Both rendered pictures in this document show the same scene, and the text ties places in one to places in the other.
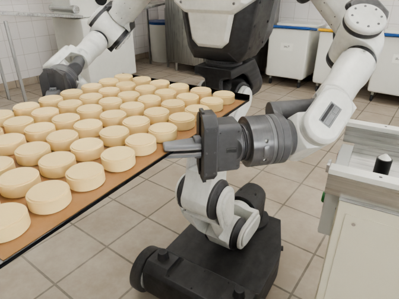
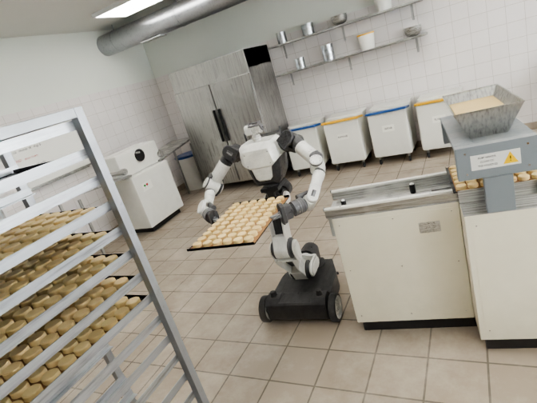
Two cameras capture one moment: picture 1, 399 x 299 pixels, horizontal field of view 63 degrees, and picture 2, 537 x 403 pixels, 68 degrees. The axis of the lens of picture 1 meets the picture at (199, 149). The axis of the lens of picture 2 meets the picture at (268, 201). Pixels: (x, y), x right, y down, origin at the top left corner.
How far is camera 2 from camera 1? 168 cm
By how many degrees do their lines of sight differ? 10
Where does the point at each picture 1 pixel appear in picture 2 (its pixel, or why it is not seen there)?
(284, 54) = not seen: hidden behind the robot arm
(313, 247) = not seen: hidden behind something
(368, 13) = (316, 157)
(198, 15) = (256, 169)
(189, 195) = (277, 249)
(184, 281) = (289, 301)
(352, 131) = (335, 194)
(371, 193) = (339, 212)
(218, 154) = (286, 214)
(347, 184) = (331, 213)
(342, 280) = (346, 249)
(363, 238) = (344, 229)
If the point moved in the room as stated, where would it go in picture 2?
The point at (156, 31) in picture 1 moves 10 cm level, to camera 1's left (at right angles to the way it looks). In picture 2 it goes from (186, 164) to (180, 165)
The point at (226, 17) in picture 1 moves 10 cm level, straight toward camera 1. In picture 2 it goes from (268, 168) to (271, 171)
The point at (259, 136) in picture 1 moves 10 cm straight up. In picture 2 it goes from (296, 205) to (291, 189)
